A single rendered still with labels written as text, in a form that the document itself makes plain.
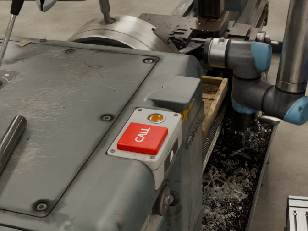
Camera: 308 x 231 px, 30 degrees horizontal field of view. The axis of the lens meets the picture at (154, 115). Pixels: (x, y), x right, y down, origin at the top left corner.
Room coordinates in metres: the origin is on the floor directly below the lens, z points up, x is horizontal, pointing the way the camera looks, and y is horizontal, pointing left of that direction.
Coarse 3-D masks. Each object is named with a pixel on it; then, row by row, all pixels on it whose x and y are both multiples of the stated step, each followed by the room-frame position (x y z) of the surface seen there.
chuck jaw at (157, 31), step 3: (156, 27) 1.25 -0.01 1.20; (156, 30) 1.21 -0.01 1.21; (159, 30) 1.25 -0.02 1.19; (156, 33) 1.20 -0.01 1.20; (159, 33) 1.21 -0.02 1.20; (162, 33) 1.24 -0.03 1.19; (159, 36) 1.20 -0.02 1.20; (162, 36) 1.20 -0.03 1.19; (165, 36) 1.24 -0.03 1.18; (168, 36) 1.24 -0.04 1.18; (162, 39) 1.19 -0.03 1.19; (165, 39) 1.20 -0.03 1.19; (165, 42) 1.19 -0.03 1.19
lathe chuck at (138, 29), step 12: (84, 24) 1.26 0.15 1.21; (96, 24) 1.20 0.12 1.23; (108, 24) 1.18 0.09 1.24; (120, 24) 1.18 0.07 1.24; (132, 24) 1.19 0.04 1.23; (144, 24) 1.20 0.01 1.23; (72, 36) 1.19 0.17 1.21; (132, 36) 1.14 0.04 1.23; (144, 36) 1.16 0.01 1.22; (156, 36) 1.18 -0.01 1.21; (156, 48) 1.14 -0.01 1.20; (168, 48) 1.17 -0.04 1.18
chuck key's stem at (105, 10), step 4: (100, 0) 1.20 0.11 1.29; (104, 0) 1.20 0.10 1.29; (108, 0) 1.20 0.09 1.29; (100, 4) 1.20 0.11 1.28; (104, 4) 1.20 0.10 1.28; (108, 4) 1.20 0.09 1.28; (100, 8) 1.20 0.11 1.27; (104, 8) 1.19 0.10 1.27; (108, 8) 1.20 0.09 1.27; (104, 12) 1.19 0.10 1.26; (108, 12) 1.20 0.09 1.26; (104, 16) 1.20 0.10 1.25; (108, 16) 1.20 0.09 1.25; (104, 20) 1.20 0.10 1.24; (108, 20) 1.20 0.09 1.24
